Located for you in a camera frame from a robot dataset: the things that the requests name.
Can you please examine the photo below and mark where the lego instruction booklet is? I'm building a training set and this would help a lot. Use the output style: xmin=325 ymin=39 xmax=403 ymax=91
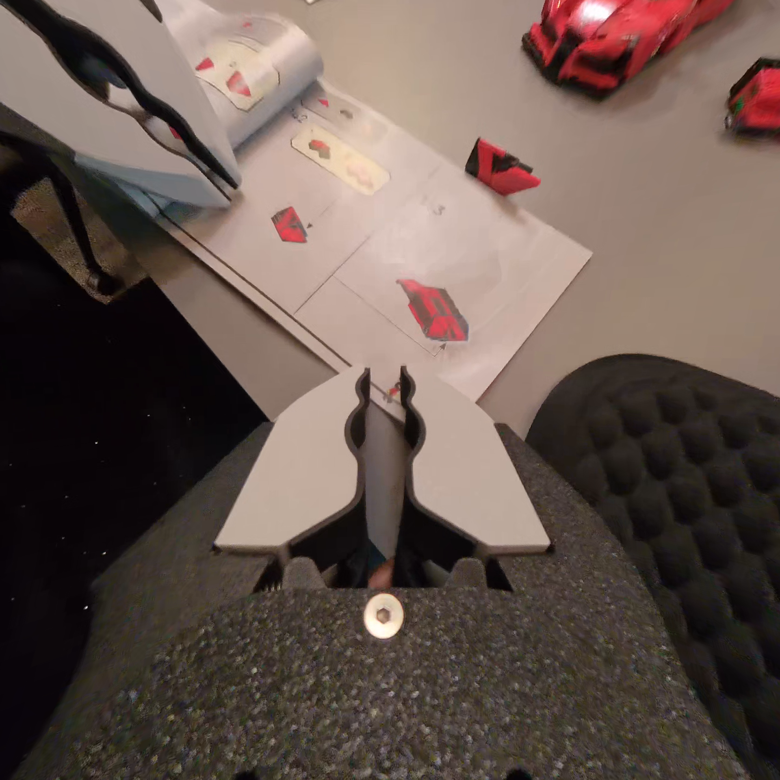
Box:
xmin=131 ymin=0 xmax=594 ymax=421

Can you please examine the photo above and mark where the red black lego subassembly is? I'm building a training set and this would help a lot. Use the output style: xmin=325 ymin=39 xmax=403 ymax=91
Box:
xmin=464 ymin=136 xmax=542 ymax=197

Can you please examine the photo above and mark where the black chair leg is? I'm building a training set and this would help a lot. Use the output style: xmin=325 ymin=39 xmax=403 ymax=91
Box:
xmin=0 ymin=131 xmax=119 ymax=297

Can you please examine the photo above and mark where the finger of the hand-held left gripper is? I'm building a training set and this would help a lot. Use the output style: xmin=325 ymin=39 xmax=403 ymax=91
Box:
xmin=41 ymin=0 xmax=240 ymax=189
xmin=0 ymin=5 xmax=240 ymax=209

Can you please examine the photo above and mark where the red lego race car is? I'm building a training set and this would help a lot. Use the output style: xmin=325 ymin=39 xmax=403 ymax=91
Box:
xmin=522 ymin=0 xmax=736 ymax=100

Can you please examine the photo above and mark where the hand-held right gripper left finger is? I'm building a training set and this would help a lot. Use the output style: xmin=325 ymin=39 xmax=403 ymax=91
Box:
xmin=213 ymin=366 xmax=373 ymax=558

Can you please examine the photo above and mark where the black bumpy cushion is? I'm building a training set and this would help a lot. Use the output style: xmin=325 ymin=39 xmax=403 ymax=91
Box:
xmin=526 ymin=353 xmax=780 ymax=780

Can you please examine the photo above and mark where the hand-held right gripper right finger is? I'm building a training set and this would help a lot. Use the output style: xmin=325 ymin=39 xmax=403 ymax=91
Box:
xmin=399 ymin=364 xmax=552 ymax=557

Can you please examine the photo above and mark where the red green lego car section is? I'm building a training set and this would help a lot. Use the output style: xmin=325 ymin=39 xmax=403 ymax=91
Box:
xmin=724 ymin=57 xmax=780 ymax=139

